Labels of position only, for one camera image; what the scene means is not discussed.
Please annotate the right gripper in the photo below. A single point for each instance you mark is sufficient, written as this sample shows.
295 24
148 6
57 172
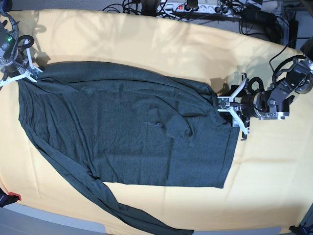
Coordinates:
21 65

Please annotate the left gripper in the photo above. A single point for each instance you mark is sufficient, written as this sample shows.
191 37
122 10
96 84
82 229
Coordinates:
244 102

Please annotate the dark grey long-sleeve T-shirt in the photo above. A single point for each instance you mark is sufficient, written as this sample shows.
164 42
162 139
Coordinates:
98 122

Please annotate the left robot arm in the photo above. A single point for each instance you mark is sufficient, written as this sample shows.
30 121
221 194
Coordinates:
292 76

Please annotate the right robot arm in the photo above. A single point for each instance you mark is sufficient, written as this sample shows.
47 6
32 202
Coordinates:
9 34

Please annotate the yellow table cloth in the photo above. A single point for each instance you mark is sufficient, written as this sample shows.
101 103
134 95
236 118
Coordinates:
270 183

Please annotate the black power adapter box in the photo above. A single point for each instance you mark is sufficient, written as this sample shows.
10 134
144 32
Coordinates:
265 21

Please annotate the white power strip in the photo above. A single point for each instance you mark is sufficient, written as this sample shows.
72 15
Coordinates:
181 9

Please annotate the red and black clamp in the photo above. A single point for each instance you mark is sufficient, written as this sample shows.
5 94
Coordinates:
7 199

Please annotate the black clamp lower right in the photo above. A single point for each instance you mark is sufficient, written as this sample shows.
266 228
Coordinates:
301 230

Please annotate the black table leg post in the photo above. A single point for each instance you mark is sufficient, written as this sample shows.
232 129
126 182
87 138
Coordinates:
293 31

